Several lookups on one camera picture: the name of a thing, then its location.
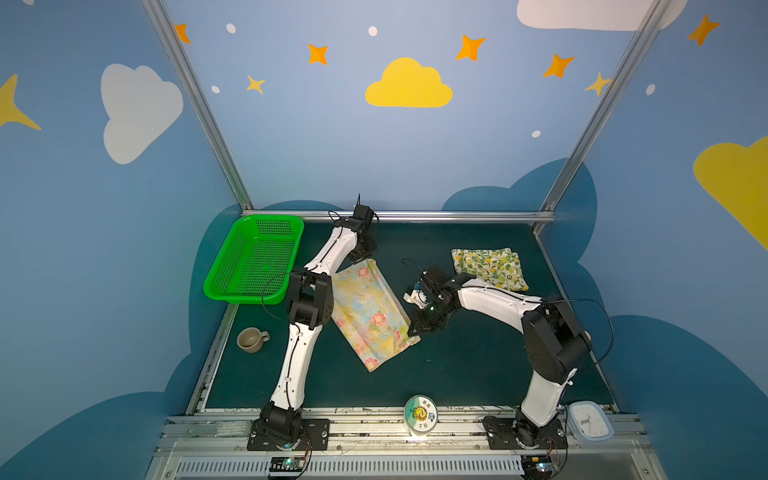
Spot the lemon print skirt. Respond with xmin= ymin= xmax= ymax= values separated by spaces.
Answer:
xmin=451 ymin=248 xmax=529 ymax=292

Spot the pastel floral skirt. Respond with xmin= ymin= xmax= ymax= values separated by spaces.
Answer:
xmin=332 ymin=259 xmax=421 ymax=372

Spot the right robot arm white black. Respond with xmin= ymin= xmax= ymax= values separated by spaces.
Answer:
xmin=403 ymin=265 xmax=593 ymax=449

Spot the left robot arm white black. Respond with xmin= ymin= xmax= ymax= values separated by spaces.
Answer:
xmin=251 ymin=203 xmax=378 ymax=451

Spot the green plastic basket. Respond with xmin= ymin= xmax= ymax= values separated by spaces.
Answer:
xmin=203 ymin=215 xmax=305 ymax=305

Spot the round white green tape dispenser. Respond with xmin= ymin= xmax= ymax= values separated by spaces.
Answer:
xmin=404 ymin=395 xmax=438 ymax=437

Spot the grey ceramic mug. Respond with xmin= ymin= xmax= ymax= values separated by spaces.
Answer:
xmin=236 ymin=327 xmax=270 ymax=354

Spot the white square clock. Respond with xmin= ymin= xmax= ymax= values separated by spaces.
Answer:
xmin=566 ymin=401 xmax=615 ymax=443

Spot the right green circuit board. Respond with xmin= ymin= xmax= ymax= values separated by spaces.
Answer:
xmin=520 ymin=456 xmax=554 ymax=480

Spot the green circuit board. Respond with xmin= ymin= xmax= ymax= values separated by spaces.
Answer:
xmin=520 ymin=456 xmax=554 ymax=480
xmin=267 ymin=456 xmax=306 ymax=479

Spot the left green circuit board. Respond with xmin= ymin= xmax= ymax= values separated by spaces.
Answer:
xmin=267 ymin=456 xmax=306 ymax=479

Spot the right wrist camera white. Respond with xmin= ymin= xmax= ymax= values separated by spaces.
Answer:
xmin=403 ymin=283 xmax=429 ymax=309

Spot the rear aluminium frame bar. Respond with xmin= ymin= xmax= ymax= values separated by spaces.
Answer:
xmin=242 ymin=210 xmax=556 ymax=224

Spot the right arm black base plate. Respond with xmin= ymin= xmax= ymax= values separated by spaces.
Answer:
xmin=482 ymin=416 xmax=568 ymax=450

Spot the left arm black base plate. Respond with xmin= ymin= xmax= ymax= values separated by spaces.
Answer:
xmin=246 ymin=418 xmax=330 ymax=452

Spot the right aluminium frame post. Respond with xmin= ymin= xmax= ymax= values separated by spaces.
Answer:
xmin=539 ymin=0 xmax=672 ymax=219

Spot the aluminium frame post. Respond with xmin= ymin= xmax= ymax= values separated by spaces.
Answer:
xmin=539 ymin=0 xmax=672 ymax=219
xmin=141 ymin=0 xmax=254 ymax=210

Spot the aluminium rail base frame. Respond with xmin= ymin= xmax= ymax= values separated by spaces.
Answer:
xmin=145 ymin=406 xmax=666 ymax=479

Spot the left aluminium frame post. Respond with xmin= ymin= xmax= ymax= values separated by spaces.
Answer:
xmin=141 ymin=0 xmax=254 ymax=210

